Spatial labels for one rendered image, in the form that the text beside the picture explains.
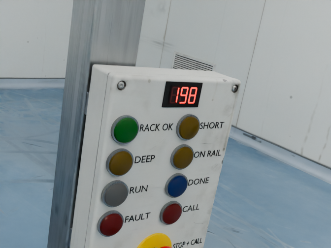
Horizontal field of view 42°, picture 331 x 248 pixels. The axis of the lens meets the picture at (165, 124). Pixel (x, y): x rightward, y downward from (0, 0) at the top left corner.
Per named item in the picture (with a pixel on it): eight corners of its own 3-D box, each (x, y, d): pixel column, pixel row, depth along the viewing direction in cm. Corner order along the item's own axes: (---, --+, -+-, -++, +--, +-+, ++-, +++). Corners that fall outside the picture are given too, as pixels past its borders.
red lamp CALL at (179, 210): (181, 223, 51) (185, 203, 51) (162, 227, 50) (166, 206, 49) (177, 220, 52) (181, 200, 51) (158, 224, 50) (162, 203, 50)
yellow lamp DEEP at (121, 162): (132, 175, 45) (136, 151, 44) (108, 178, 43) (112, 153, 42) (128, 172, 45) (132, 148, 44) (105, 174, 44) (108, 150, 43)
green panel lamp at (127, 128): (137, 143, 44) (142, 118, 43) (113, 145, 42) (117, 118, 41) (133, 140, 44) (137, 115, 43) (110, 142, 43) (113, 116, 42)
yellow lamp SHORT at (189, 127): (198, 139, 48) (203, 116, 47) (179, 141, 47) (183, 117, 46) (194, 137, 49) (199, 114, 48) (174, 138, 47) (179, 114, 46)
